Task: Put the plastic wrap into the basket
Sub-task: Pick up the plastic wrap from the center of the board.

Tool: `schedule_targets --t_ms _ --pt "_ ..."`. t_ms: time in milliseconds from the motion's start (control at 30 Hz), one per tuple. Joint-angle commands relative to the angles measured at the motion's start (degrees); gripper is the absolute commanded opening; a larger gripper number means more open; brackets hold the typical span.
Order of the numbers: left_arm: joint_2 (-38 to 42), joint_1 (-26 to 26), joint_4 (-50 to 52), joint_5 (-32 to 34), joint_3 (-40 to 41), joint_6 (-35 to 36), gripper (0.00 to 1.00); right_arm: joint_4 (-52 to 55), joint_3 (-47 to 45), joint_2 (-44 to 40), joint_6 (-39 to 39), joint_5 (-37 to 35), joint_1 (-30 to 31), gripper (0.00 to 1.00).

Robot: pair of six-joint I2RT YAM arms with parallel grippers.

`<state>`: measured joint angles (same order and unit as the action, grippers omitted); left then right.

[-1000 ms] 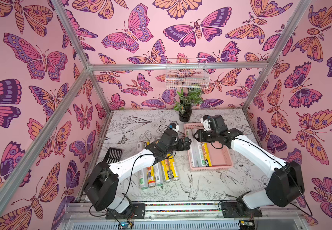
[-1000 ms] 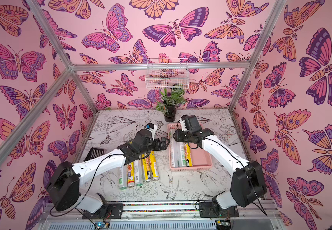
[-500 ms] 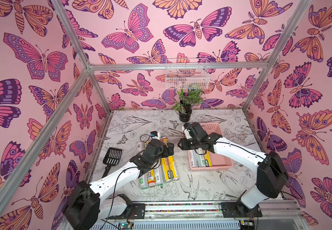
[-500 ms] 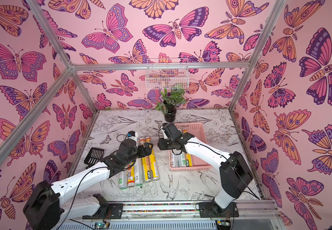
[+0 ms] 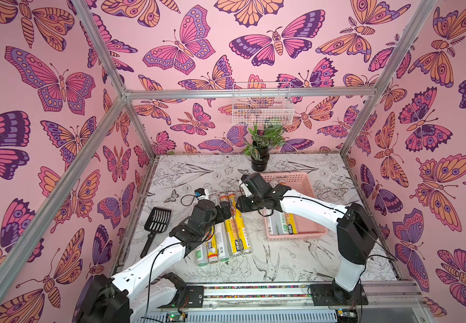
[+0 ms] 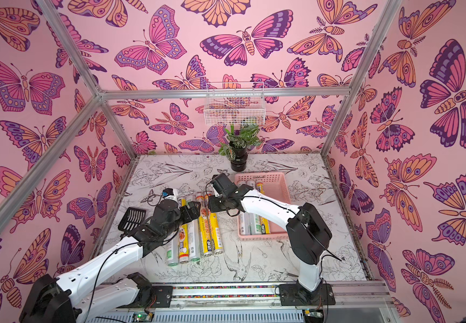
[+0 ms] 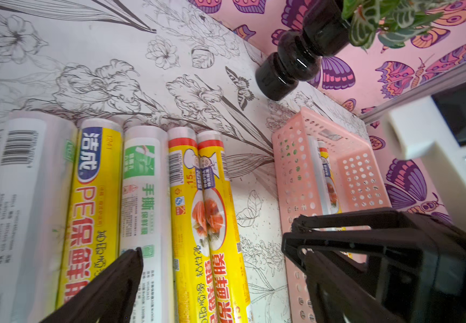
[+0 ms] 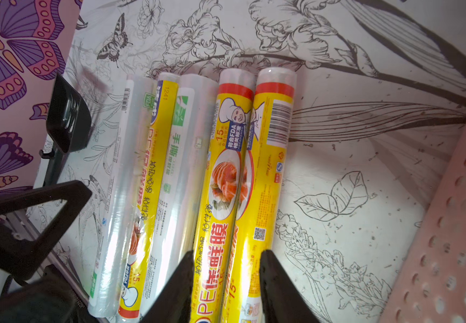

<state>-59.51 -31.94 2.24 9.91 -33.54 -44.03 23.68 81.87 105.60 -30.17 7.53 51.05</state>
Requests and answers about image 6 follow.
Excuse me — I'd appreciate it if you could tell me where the black plastic scraper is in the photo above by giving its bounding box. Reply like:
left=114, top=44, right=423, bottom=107
left=118, top=207, right=147, bottom=234

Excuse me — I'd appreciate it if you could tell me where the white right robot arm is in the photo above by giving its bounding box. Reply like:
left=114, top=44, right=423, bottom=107
left=209, top=174, right=332, bottom=293

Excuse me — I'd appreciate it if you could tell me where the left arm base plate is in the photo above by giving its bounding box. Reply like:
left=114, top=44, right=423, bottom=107
left=135, top=285, right=174, bottom=308

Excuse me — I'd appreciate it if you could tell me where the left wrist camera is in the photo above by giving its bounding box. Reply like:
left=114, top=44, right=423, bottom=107
left=162, top=188, right=178, bottom=202

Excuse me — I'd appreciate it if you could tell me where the aluminium frame rail base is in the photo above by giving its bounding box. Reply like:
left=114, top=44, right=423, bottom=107
left=87, top=282, right=401, bottom=322

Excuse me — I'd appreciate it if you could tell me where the yellow red wrap roll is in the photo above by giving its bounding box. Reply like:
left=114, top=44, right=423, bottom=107
left=177, top=196, right=190, bottom=265

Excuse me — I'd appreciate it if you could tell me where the white wire wall basket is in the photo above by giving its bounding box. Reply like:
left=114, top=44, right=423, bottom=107
left=203, top=82, right=267, bottom=128

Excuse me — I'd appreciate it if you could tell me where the potted green plant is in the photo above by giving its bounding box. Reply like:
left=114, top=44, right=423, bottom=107
left=219, top=124, right=261, bottom=172

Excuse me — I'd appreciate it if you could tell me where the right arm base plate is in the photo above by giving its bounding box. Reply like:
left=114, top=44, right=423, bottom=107
left=277, top=283, right=336, bottom=307

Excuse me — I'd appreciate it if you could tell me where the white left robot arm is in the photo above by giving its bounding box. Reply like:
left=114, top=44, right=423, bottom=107
left=19, top=199, right=201, bottom=322

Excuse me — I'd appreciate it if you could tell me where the pink plastic basket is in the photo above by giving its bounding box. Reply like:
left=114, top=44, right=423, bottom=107
left=234, top=172, right=293, bottom=241

